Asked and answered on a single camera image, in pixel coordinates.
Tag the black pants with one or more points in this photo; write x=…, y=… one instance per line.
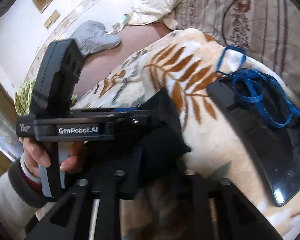
x=146, y=147

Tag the cream floral pillow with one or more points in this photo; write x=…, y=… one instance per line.
x=144, y=12

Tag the leaf-patterned fleece blanket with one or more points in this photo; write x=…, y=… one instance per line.
x=184, y=62

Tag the green white patterned cloth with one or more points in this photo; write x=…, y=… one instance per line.
x=23, y=97

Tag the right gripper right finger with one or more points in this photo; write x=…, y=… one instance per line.
x=218, y=210

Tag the left forearm sleeve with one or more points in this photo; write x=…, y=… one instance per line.
x=27, y=189

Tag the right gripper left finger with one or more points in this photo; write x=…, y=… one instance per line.
x=91, y=208

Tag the left hand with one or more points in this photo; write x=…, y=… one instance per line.
x=35, y=156

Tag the striped floral bedspread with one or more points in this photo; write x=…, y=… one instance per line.
x=268, y=30

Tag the grey quilted cloth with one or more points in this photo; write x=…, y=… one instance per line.
x=91, y=37

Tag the pink bed sheet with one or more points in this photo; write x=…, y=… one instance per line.
x=115, y=60

